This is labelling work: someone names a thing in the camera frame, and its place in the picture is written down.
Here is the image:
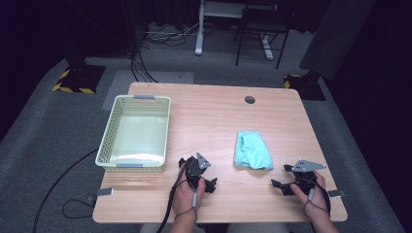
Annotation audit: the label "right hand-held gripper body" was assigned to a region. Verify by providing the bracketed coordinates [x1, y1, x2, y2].
[291, 158, 326, 195]

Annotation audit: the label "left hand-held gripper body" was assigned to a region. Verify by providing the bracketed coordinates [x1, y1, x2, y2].
[186, 152, 212, 189]

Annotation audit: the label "teal t-shirt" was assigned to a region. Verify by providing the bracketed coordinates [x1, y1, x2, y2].
[233, 130, 275, 171]

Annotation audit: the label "person's right hand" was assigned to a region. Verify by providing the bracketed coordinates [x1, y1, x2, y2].
[290, 173, 329, 222]

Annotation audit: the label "person's left hand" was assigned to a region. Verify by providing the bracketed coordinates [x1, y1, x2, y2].
[172, 171, 207, 218]

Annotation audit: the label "light green plastic basket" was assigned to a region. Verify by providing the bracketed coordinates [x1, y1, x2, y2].
[94, 94, 172, 173]

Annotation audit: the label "yellow black striped stand base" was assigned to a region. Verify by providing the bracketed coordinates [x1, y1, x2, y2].
[51, 64, 107, 95]
[284, 73, 326, 102]

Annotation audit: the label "dark grey panel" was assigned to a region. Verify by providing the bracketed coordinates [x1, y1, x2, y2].
[298, 0, 379, 81]

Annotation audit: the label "grey wrist strap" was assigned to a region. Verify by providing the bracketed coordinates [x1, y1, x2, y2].
[302, 187, 329, 218]
[174, 191, 199, 223]

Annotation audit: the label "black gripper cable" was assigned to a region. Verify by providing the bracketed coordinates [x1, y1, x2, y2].
[312, 178, 332, 215]
[156, 160, 189, 233]

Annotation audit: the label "black hanging cables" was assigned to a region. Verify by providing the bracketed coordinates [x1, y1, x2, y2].
[129, 48, 159, 83]

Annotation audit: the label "white desk frame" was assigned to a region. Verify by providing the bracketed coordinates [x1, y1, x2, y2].
[193, 0, 284, 61]

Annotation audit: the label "looped black cable with plug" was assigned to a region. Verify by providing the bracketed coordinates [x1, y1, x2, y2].
[61, 192, 98, 220]

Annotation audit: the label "bundle of floor cables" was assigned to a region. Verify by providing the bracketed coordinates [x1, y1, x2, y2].
[142, 20, 203, 48]

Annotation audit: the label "long black floor cable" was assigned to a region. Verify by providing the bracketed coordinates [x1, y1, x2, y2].
[32, 148, 100, 233]

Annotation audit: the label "black metal chair frame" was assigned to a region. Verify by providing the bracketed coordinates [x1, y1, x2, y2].
[233, 2, 293, 70]

